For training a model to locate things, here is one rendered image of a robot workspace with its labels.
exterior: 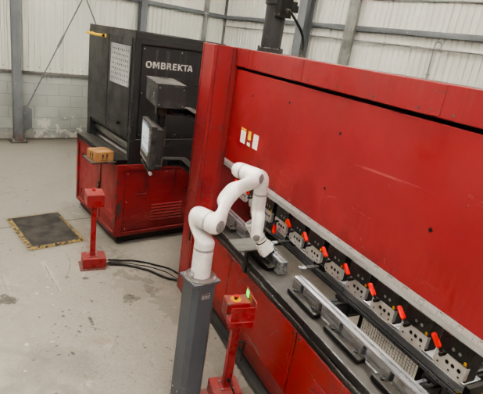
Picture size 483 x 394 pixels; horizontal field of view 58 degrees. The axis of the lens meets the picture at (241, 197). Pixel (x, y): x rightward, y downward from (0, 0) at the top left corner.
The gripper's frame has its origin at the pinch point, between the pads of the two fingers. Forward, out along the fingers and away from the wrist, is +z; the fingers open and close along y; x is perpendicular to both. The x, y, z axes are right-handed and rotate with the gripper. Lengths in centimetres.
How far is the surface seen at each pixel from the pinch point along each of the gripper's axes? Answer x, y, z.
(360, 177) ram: -79, 32, -51
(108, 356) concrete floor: 79, -120, 21
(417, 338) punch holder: -121, -8, 6
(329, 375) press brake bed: -74, -34, 34
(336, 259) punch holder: -63, 8, -11
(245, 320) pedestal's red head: -15.8, -42.0, 11.8
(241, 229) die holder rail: 58, 15, -3
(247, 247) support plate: 16.0, -4.5, -9.7
